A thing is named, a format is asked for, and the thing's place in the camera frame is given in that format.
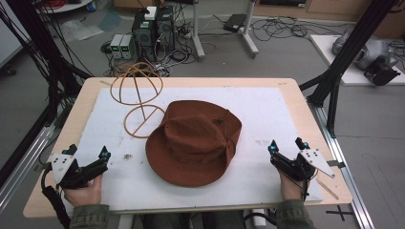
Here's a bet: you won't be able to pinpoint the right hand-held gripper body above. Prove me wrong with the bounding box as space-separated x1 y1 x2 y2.
268 148 336 183

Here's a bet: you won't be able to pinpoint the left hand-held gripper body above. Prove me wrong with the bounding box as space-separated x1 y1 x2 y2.
47 153 110 190

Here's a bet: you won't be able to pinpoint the wooden wire hat stand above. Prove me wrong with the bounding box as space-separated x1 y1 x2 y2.
109 61 166 139

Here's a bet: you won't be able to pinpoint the brown felt hat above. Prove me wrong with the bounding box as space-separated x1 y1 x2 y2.
144 99 244 188

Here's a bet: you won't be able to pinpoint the person's right hand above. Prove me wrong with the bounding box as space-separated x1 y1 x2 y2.
278 169 308 201

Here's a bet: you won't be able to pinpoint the person's left hand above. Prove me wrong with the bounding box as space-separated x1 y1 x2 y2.
63 174 104 208

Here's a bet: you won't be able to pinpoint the white foam mat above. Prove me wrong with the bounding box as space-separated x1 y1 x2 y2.
61 86 325 213

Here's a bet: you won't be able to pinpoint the thin wooden stick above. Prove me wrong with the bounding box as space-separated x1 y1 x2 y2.
314 177 340 201

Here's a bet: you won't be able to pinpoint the white cylinder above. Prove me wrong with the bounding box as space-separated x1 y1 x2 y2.
250 208 267 228

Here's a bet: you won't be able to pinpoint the white floor board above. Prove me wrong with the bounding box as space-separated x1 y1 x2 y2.
309 33 405 87

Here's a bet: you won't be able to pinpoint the black device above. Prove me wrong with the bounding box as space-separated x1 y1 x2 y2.
363 56 402 87

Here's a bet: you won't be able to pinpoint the person's legs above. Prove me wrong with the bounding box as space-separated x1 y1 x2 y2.
142 210 246 229

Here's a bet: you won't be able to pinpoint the grey power supply unit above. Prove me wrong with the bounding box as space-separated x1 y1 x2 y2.
119 33 136 60
109 33 124 60

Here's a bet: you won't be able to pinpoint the white stand leg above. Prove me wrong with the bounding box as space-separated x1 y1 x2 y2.
239 0 260 59
190 0 206 62

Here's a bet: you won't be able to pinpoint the grey rounded shell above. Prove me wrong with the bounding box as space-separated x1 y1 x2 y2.
331 29 399 72

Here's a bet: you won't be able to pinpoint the clear plastic sheet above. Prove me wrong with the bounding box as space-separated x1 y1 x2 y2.
59 18 105 43

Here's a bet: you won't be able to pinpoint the black computer tower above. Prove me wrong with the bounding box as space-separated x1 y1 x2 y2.
131 9 158 63
155 5 176 52

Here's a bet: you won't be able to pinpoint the black flat box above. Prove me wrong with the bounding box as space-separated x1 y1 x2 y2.
223 12 248 33

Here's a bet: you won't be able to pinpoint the white round table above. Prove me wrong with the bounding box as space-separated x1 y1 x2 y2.
33 0 94 14

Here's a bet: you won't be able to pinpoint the white box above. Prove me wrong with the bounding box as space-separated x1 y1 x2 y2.
144 6 158 21

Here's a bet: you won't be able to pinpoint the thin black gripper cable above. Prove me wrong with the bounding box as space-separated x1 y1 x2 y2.
300 168 320 203

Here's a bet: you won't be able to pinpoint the aluminium rail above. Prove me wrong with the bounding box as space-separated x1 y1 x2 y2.
0 124 57 212
306 100 376 229

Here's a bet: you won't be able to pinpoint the black metal frame post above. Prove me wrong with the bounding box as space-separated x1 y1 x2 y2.
0 0 94 189
298 0 400 138

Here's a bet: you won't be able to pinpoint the tangle of black cables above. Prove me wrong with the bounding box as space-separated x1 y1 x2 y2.
249 15 343 43

